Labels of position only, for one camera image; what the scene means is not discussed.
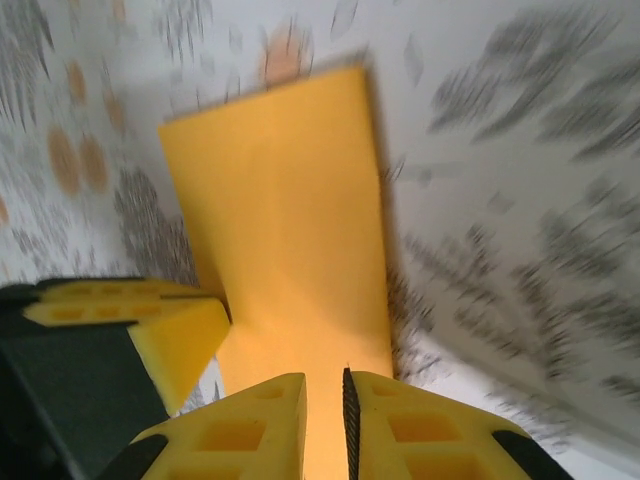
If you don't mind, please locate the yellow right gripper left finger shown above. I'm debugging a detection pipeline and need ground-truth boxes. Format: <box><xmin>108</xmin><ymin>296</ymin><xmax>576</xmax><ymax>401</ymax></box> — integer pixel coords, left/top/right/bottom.
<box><xmin>102</xmin><ymin>372</ymin><xmax>309</xmax><ymax>480</ymax></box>

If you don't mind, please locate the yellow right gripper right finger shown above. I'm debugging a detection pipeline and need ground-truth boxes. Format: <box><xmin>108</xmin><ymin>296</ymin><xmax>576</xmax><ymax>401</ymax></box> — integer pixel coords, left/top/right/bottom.
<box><xmin>342</xmin><ymin>368</ymin><xmax>551</xmax><ymax>480</ymax></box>

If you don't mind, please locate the yellow paper sheet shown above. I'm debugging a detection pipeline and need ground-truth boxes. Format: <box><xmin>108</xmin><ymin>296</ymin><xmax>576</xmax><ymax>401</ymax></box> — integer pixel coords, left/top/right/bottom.
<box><xmin>157</xmin><ymin>67</ymin><xmax>396</xmax><ymax>480</ymax></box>

